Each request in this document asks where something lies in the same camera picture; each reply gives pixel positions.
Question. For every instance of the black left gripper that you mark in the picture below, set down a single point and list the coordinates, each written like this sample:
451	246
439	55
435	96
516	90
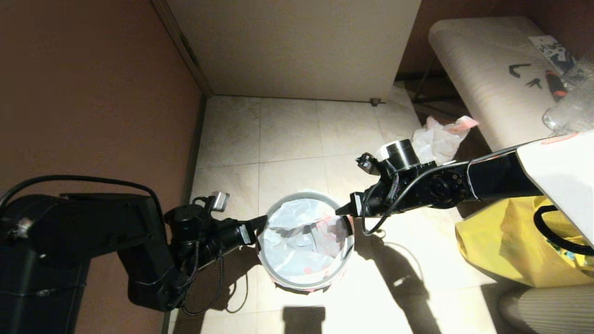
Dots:
232	236

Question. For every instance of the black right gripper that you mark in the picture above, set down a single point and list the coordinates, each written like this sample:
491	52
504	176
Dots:
385	199

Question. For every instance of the clear red-print plastic bag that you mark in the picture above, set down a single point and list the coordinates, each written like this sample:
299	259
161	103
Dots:
297	241

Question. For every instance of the used white bin liner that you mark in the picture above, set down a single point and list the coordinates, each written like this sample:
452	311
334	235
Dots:
441	137

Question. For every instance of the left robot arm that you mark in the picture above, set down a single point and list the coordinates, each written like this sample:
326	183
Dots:
93	236

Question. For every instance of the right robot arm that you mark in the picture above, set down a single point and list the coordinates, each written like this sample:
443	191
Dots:
501	178

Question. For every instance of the yellow tote bag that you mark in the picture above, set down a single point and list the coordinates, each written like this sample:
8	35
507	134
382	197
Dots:
492	246

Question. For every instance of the dark metal table leg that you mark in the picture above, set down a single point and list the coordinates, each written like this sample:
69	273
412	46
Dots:
423	83

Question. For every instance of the white cabinet panel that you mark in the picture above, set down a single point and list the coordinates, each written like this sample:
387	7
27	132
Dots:
297	46

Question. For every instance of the light wood-grain table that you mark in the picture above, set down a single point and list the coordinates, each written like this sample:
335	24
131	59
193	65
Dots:
482	79

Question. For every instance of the ribbed beige cushion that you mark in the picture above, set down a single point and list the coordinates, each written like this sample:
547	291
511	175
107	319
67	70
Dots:
552	311

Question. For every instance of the black and red marker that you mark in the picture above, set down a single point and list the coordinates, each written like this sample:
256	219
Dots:
555	88

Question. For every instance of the printed white card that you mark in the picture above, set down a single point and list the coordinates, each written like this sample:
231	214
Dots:
551	52

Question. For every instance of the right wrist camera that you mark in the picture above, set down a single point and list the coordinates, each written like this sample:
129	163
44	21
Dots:
399	155

